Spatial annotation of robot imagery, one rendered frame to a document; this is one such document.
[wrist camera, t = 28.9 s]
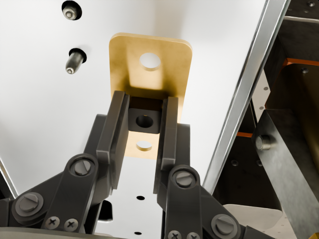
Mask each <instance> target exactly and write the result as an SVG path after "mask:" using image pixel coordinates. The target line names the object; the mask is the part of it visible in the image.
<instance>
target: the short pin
mask: <svg viewBox="0 0 319 239"><path fill-rule="evenodd" d="M80 10H81V7H80V5H79V4H78V3H77V2H75V1H73V0H70V1H69V3H68V4H67V5H66V7H65V8H64V9H63V15H64V17H65V18H66V19H68V20H74V19H75V18H76V16H77V15H78V13H79V12H80Z"/></svg>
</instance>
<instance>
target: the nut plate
mask: <svg viewBox="0 0 319 239"><path fill-rule="evenodd" d="M145 53H153V54H155V55H157V56H158V57H159V59H160V64H159V65H158V66H157V67H154V68H148V67H145V66H144V65H143V64H142V63H141V61H140V57H141V56H142V55H143V54H145ZM192 57H193V48H192V46H191V44H190V43H189V42H188V41H186V40H183V39H177V38H169V37H157V36H149V35H141V34H132V33H124V32H119V33H116V34H114V35H113V36H112V37H111V39H110V41H109V66H110V87H111V100H112V97H113V93H114V91H115V90H117V91H125V92H126V94H128V95H130V104H129V109H128V130H129V136H128V140H127V145H126V149H125V154H124V156H129V157H137V158H145V159H153V160H157V152H158V143H159V135H160V125H161V117H162V108H163V101H164V99H168V96H169V97H178V123H180V120H181V115H182V110H183V105H184V99H185V94H186V89H187V84H188V77H189V72H190V67H191V62H192ZM139 141H147V142H149V143H151V145H152V146H151V147H149V148H142V147H140V146H138V145H137V142H139Z"/></svg>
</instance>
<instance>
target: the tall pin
mask: <svg viewBox="0 0 319 239"><path fill-rule="evenodd" d="M85 56H86V53H85V52H84V51H83V50H81V49H79V48H74V50H73V52H72V53H71V55H70V57H69V59H68V61H67V63H66V66H65V69H66V72H67V73H68V74H75V73H76V72H77V71H78V70H79V68H80V66H81V64H82V62H83V60H84V58H85Z"/></svg>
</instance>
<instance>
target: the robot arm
mask: <svg viewBox="0 0 319 239"><path fill-rule="evenodd" d="M129 104H130V95H128V94H126V92H125V91H117V90H115V91H114V93H113V97H112V101H111V104H110V107H109V110H108V113H107V115H106V114H97V115H96V117H95V120H94V123H93V126H92V129H91V132H90V135H89V137H88V140H87V143H86V146H85V148H84V152H83V153H81V154H77V155H75V156H73V157H71V158H70V159H69V160H68V162H67V164H66V166H65V168H64V171H63V172H60V173H58V174H57V175H55V176H53V177H51V178H49V179H47V180H46V181H44V182H42V183H40V184H38V185H36V186H34V187H33V188H31V189H29V190H27V191H25V192H23V193H22V194H21V195H19V196H18V197H17V198H16V199H12V200H10V198H6V199H1V200H0V239H126V238H118V237H109V236H101V235H94V233H95V229H96V225H97V222H98V218H99V214H100V210H101V206H102V201H103V200H105V199H106V198H108V197H109V195H112V193H113V189H114V190H117V187H118V183H119V179H120V174H121V169H122V164H123V159H124V154H125V149H126V145H127V140H128V136H129V130H128V109H129ZM153 194H157V199H156V201H157V204H158V205H159V206H160V207H161V208H162V221H161V236H160V239H275V238H273V237H271V236H269V235H267V234H265V233H262V232H260V231H258V230H256V229H254V228H252V227H250V226H248V225H247V226H246V227H245V226H243V225H241V224H239V222H238V221H237V219H236V218H235V217H234V216H233V215H232V214H231V213H230V212H229V211H228V210H227V209H226V208H225V207H224V206H223V205H222V204H220V203H219V202H218V201H217V200H216V199H215V198H214V197H213V196H212V195H211V194H210V193H209V192H208V191H207V190H206V189H205V188H204V187H203V186H202V185H201V183H200V175H199V173H198V172H197V170H195V169H194V168H193V167H191V166H190V124H184V123H178V97H169V96H168V99H164V101H163V108H162V117H161V125H160V132H159V143H158V152H157V161H156V169H155V178H154V187H153Z"/></svg>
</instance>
